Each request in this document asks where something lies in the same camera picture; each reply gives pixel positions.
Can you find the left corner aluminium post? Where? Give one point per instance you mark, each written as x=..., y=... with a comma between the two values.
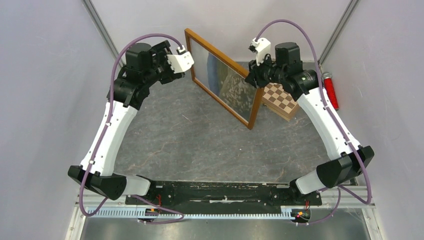
x=100, y=26

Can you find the red cylinder tool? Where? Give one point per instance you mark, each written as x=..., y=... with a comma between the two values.
x=329, y=86

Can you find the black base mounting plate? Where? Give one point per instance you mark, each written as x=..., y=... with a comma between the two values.
x=220, y=208

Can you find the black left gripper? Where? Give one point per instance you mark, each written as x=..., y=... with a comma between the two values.
x=171, y=75

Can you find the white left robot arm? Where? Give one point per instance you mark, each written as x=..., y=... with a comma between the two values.
x=145, y=66

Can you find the wooden picture frame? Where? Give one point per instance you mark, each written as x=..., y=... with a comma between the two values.
x=239, y=68

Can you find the corner aluminium post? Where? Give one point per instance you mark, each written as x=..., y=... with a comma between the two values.
x=349, y=10
x=100, y=26

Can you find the right corner aluminium post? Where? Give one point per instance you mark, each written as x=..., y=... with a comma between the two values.
x=349, y=10

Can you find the landscape photo print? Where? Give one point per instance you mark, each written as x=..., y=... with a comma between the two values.
x=230, y=86

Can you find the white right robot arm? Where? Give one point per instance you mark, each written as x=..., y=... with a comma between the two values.
x=347, y=157

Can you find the white toothed cable rail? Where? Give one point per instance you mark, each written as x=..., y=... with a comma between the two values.
x=154, y=214

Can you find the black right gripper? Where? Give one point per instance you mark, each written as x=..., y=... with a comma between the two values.
x=254, y=76

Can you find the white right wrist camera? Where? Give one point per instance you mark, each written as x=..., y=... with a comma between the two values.
x=261, y=47

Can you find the clear acrylic sheet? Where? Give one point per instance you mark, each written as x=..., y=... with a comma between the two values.
x=199, y=73

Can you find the aluminium table edge rail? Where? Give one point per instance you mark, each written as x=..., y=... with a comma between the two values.
x=177, y=194

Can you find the wooden chessboard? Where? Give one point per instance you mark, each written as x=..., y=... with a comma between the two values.
x=279, y=101

